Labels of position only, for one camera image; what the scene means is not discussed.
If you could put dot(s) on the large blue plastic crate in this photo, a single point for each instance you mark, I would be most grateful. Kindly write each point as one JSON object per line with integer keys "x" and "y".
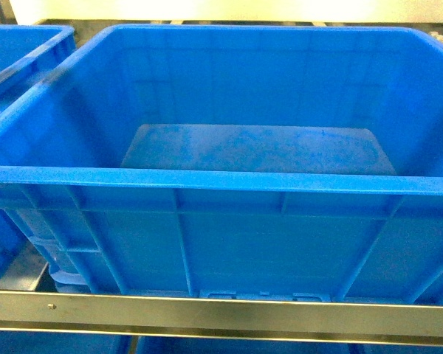
{"x": 221, "y": 228}

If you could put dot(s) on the lower right blue crate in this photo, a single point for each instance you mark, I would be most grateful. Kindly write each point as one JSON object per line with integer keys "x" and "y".
{"x": 192, "y": 345}

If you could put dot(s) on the left blue plastic crate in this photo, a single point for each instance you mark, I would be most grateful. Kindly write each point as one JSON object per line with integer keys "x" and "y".
{"x": 27, "y": 54}

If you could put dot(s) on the lower blue plastic crate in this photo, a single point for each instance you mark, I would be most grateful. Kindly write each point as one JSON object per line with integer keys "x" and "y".
{"x": 36, "y": 342}

